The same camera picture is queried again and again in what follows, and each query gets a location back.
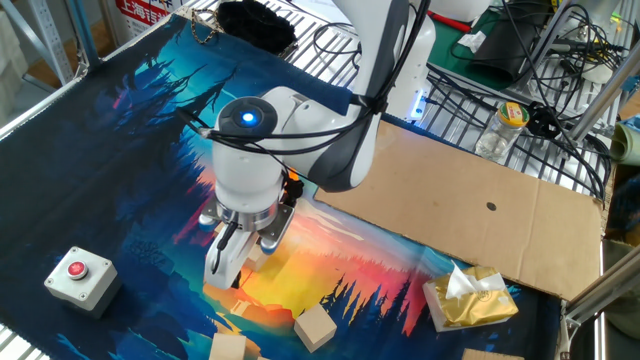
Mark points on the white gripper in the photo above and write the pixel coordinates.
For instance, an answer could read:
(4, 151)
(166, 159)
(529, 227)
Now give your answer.
(225, 262)

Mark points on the metal wrist mounting plate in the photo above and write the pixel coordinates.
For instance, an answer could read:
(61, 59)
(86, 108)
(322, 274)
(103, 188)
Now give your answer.
(280, 220)

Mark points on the orange emergency stop button box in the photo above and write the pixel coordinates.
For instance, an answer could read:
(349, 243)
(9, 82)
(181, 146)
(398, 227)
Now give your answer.
(293, 175)

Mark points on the grey box with red button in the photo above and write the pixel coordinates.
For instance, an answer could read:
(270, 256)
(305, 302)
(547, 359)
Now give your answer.
(82, 280)

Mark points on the colourful forest print mat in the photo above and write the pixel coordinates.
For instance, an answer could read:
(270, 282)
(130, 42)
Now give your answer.
(75, 175)

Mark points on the gold tissue pack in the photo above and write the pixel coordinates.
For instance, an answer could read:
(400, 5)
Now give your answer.
(470, 305)

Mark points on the flat brown cardboard sheet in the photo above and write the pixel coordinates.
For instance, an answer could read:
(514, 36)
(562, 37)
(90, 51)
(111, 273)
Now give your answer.
(475, 210)

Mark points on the black fuzzy bag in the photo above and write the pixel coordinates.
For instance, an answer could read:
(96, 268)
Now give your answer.
(255, 25)

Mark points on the open cardboard box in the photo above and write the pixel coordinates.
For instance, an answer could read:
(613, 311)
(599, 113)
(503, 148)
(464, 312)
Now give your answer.
(492, 355)

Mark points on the red white printed sign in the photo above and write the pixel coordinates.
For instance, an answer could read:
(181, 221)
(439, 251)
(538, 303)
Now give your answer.
(142, 12)

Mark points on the glass jar yellow lid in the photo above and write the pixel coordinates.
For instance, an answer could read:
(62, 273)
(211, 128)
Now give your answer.
(500, 132)

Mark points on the perforated grey shelf upright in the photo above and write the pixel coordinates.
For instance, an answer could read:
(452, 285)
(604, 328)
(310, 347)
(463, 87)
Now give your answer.
(50, 40)

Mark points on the green cutting mat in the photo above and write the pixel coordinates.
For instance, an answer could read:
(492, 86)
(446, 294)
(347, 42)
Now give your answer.
(450, 55)

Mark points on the white paper scrap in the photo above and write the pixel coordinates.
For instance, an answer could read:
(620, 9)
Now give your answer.
(472, 42)

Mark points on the red pen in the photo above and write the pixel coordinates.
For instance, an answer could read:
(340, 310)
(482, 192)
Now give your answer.
(450, 21)

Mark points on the slanted aluminium profile bar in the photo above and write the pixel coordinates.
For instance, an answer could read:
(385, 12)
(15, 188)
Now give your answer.
(605, 97)
(600, 292)

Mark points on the pale green roll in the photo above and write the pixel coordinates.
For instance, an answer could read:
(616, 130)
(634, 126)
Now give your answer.
(625, 145)

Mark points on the grey steel post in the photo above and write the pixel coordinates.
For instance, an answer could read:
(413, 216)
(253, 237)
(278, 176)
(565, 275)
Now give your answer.
(82, 30)

